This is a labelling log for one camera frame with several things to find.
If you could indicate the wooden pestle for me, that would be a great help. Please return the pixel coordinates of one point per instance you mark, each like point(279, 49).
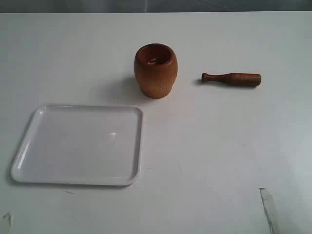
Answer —
point(234, 79)

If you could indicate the white plastic tray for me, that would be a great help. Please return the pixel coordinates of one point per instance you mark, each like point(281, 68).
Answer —
point(81, 145)

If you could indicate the wooden mortar cup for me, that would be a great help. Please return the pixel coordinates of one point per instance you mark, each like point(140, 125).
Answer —
point(155, 69)

